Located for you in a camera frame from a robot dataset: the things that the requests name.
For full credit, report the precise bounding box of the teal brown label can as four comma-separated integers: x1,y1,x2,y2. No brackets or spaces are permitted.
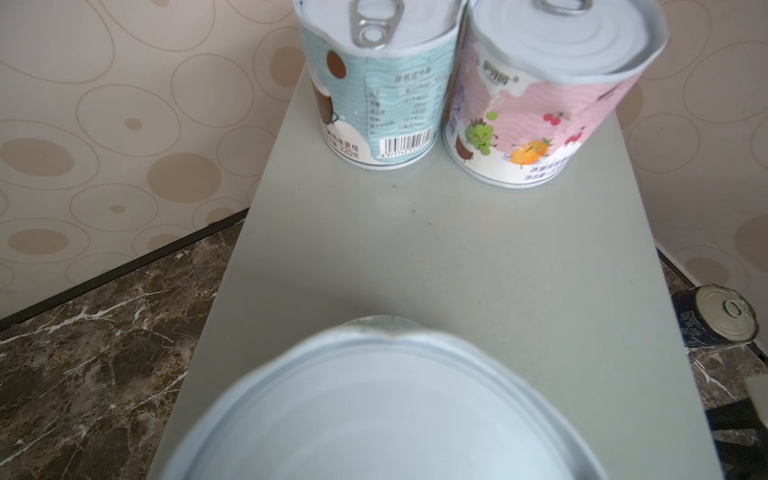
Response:
161,315,606,479

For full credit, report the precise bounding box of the light blue bear can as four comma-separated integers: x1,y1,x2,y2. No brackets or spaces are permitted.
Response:
293,0,466,170

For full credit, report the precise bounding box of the pink label can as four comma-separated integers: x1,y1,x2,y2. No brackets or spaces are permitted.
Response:
443,0,669,189

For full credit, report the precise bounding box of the grey metal cabinet box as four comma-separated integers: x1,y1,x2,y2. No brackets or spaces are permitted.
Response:
149,74,722,479

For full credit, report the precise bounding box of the black red label can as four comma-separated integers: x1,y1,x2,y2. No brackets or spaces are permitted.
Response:
671,284,760,348

